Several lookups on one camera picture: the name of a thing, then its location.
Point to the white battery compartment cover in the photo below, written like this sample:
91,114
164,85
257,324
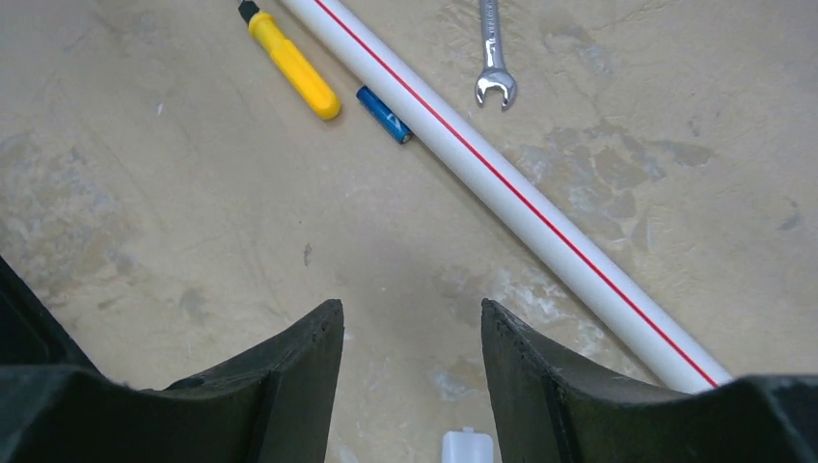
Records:
467,446

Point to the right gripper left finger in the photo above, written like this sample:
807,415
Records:
270,403

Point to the silver wrench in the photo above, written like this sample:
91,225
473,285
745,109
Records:
494,76

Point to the white PVC pipe frame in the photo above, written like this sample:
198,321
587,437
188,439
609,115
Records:
674,356

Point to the yellow blue screwdriver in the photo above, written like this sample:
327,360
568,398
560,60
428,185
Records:
290,61

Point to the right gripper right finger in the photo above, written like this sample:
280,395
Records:
551,404

